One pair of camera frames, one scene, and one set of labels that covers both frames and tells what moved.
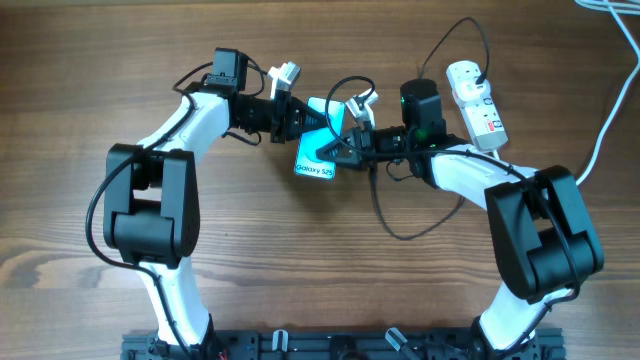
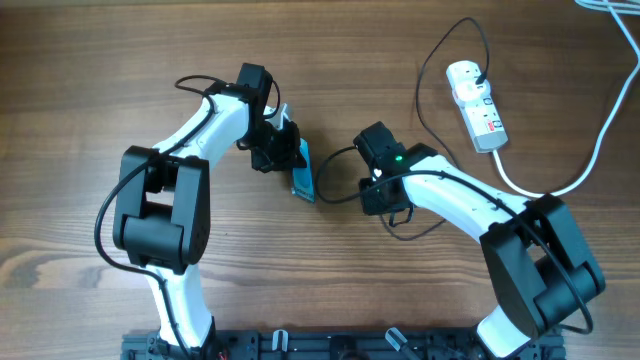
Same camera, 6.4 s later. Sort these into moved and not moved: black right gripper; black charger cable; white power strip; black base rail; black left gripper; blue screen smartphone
Moved: black charger cable; black right gripper; black left gripper; blue screen smartphone
Not moved: black base rail; white power strip
